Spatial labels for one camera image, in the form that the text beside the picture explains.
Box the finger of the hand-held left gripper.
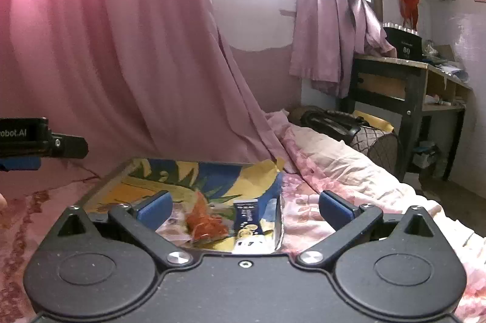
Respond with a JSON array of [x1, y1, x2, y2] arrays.
[[0, 157, 42, 172], [50, 133, 89, 159]]

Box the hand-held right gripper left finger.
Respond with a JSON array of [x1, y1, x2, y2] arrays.
[[40, 190, 192, 266]]

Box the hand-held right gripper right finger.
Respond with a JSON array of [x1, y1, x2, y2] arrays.
[[296, 190, 450, 266]]

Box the clear snack wrappers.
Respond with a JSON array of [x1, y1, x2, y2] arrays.
[[157, 209, 195, 242]]

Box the red snack packet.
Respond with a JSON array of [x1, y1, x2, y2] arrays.
[[186, 194, 229, 242]]

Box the printed cardboard box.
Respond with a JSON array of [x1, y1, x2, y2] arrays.
[[74, 157, 286, 256]]

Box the blue snack packet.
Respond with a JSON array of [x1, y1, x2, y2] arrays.
[[232, 199, 279, 255]]

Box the pink floral bedsheet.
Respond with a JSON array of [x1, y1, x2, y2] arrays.
[[0, 109, 486, 323]]

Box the black bag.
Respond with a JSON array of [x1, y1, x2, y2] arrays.
[[290, 106, 371, 149]]

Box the yellow bag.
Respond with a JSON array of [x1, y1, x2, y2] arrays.
[[353, 110, 395, 134]]

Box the pink curtain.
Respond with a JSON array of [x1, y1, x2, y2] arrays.
[[0, 0, 283, 194]]

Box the dark wooden desk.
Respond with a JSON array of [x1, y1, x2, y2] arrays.
[[340, 53, 474, 181]]

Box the tied purple curtain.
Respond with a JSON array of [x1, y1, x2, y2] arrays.
[[289, 0, 398, 99]]

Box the black device with display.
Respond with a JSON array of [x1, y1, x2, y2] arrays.
[[382, 21, 424, 61]]

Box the papers on desk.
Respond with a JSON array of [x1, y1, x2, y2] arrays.
[[423, 40, 468, 81]]

